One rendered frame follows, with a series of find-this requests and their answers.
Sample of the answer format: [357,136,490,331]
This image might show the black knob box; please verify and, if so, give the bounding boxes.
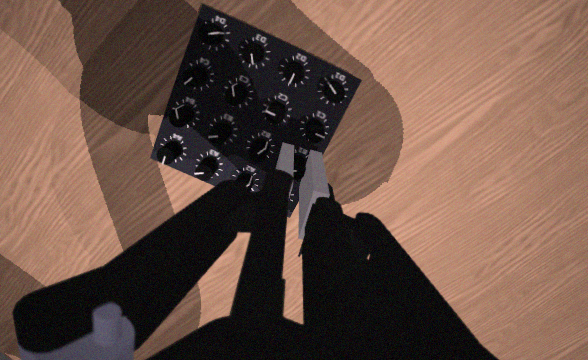
[151,4,361,218]

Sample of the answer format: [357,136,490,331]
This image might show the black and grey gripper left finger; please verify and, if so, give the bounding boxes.
[12,142,294,360]

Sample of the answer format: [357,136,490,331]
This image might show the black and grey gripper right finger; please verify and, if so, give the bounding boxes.
[298,150,499,360]

